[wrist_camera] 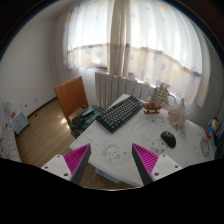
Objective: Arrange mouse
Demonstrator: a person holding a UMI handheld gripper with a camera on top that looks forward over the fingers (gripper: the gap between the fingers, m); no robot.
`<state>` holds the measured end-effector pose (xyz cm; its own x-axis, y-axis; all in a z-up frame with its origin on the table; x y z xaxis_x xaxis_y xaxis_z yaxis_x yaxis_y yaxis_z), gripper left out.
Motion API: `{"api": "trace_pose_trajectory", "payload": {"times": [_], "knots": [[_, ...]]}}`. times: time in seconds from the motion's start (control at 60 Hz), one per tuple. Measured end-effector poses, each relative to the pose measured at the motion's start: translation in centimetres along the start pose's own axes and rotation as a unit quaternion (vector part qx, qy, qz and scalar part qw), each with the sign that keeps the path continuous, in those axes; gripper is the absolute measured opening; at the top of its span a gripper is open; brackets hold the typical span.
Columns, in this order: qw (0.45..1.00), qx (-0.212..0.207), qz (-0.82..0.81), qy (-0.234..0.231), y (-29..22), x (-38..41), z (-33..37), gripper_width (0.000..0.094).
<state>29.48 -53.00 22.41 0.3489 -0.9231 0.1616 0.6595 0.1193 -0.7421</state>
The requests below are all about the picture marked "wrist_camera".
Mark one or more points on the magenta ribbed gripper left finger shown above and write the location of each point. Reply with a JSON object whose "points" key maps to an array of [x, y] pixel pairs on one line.
{"points": [[70, 167]]}

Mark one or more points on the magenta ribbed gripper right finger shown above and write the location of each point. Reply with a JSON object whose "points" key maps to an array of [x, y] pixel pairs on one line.
{"points": [[151, 166]]}

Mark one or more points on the black computer mouse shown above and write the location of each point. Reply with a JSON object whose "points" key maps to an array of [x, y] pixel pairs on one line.
{"points": [[169, 139]]}

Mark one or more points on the white patterned tablecloth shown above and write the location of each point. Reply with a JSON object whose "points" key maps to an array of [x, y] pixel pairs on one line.
{"points": [[111, 153]]}

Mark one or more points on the dark bag on chair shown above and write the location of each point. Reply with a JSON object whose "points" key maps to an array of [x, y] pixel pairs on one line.
{"points": [[84, 119]]}

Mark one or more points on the black mechanical keyboard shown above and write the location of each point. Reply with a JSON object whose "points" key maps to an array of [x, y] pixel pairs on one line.
{"points": [[116, 116]]}

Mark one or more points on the white conch shell ornament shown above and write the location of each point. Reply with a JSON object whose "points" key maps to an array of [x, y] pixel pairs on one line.
{"points": [[178, 114]]}

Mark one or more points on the wooden chair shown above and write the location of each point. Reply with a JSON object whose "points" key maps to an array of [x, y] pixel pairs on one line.
{"points": [[71, 96]]}

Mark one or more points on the wooden model sailing ship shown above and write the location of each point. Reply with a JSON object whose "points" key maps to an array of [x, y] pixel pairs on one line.
{"points": [[156, 100]]}

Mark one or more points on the striped fabric at left edge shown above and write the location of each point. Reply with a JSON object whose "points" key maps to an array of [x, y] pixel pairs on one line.
{"points": [[8, 146]]}

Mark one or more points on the small white floor box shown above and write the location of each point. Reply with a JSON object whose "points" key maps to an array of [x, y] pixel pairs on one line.
{"points": [[19, 122]]}

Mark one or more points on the colourful cartoon figurine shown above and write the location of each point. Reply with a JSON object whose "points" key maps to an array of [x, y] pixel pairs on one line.
{"points": [[212, 127]]}

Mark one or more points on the white radiator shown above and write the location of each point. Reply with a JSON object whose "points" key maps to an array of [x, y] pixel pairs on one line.
{"points": [[109, 89]]}

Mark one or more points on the right sheer white curtain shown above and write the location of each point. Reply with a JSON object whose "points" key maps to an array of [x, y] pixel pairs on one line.
{"points": [[152, 41]]}

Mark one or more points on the sheer white curtain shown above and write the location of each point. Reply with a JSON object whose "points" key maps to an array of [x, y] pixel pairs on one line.
{"points": [[152, 41], [87, 33]]}

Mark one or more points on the left sheer white curtain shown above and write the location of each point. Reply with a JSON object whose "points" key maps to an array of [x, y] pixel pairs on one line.
{"points": [[87, 33]]}

